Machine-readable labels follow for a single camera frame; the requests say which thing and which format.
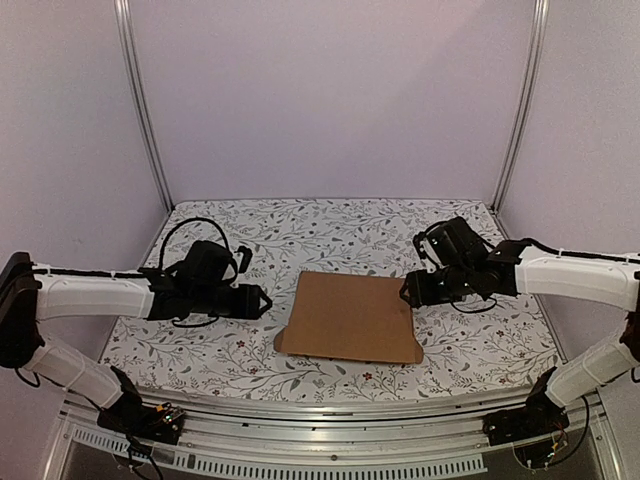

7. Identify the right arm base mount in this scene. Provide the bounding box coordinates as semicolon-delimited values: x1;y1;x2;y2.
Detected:
482;367;569;446

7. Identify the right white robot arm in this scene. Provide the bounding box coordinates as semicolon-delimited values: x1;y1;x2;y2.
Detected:
399;239;639;436

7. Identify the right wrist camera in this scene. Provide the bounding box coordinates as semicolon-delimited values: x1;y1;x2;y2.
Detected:
426;216;490;269

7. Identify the right black camera cable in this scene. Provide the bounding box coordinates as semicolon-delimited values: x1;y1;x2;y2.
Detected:
524;238;640;264

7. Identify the left black camera cable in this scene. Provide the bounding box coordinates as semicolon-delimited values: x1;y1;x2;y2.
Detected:
159;217;231;274

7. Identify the black camera cable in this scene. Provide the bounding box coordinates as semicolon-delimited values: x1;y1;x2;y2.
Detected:
524;238;640;264
159;217;231;274

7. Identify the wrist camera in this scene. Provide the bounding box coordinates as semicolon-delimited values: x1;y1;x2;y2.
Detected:
182;241;238;288
426;216;490;269

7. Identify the aluminium frame post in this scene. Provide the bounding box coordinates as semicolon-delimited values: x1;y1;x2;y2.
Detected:
490;0;550;216
113;0;175;213

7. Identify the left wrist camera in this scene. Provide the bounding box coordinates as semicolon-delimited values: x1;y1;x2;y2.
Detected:
182;241;238;288

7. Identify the left aluminium frame post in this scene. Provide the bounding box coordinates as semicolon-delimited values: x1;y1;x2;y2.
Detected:
113;0;175;213

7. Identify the right aluminium frame post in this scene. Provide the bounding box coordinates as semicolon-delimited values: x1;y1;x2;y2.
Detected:
490;0;550;216

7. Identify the front aluminium rail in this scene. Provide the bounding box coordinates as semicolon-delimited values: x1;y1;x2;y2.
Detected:
43;388;625;479

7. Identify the brown cardboard box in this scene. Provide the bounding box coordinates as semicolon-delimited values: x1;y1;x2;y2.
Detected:
274;271;424;365

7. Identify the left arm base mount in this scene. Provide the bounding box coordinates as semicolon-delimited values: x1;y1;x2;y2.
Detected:
97;366;186;445

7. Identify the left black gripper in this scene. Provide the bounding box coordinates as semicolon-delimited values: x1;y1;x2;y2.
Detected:
191;283;272;320

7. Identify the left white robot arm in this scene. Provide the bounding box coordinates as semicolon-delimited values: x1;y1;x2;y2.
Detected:
1;252;272;434

